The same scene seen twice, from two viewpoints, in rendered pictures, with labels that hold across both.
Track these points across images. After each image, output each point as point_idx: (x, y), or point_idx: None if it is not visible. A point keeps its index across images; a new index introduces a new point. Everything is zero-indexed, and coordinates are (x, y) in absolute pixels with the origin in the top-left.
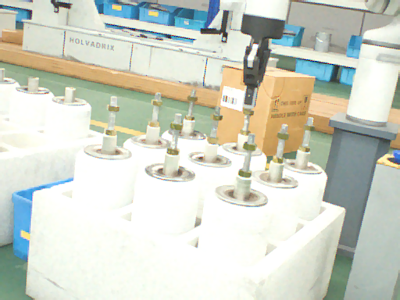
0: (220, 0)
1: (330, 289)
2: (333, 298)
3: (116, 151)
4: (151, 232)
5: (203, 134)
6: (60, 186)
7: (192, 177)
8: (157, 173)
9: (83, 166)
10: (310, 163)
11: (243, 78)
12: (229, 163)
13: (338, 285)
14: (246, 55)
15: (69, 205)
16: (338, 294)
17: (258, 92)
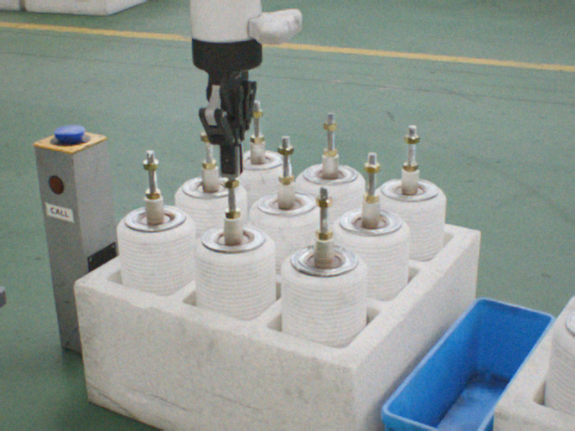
0: (301, 14)
1: (71, 415)
2: (79, 400)
3: (402, 194)
4: None
5: (295, 263)
6: (462, 242)
7: (305, 169)
8: (342, 169)
9: None
10: (134, 225)
11: (250, 120)
12: (261, 197)
13: (51, 425)
14: (252, 81)
15: None
16: (65, 408)
17: None
